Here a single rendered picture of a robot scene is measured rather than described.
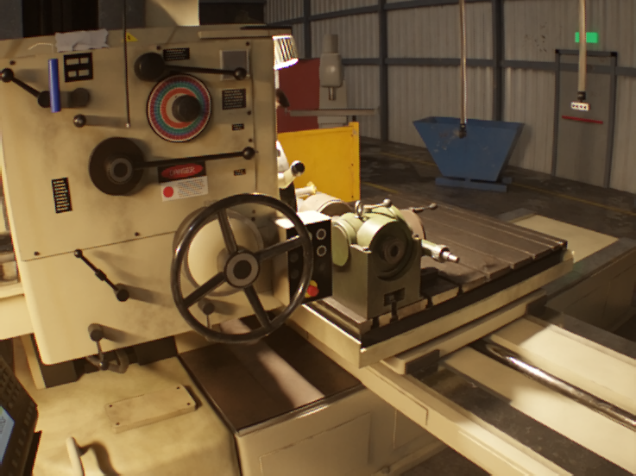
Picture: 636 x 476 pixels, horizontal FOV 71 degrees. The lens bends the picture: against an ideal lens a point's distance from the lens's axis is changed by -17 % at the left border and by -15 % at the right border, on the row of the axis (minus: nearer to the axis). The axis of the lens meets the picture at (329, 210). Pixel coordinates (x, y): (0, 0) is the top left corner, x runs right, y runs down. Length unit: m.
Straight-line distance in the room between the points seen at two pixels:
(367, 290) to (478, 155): 6.02
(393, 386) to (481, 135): 5.91
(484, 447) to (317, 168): 3.26
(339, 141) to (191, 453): 3.31
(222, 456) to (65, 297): 0.83
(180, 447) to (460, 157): 6.43
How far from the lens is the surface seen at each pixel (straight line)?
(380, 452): 2.35
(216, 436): 1.83
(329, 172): 4.51
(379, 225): 1.62
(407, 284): 1.73
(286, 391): 1.99
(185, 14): 2.05
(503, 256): 2.24
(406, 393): 1.83
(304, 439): 2.01
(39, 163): 1.29
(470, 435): 1.67
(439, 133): 7.62
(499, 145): 7.44
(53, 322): 1.41
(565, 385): 1.96
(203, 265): 1.31
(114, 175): 1.24
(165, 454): 1.80
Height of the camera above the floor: 1.78
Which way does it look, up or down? 16 degrees down
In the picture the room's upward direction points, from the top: 1 degrees counter-clockwise
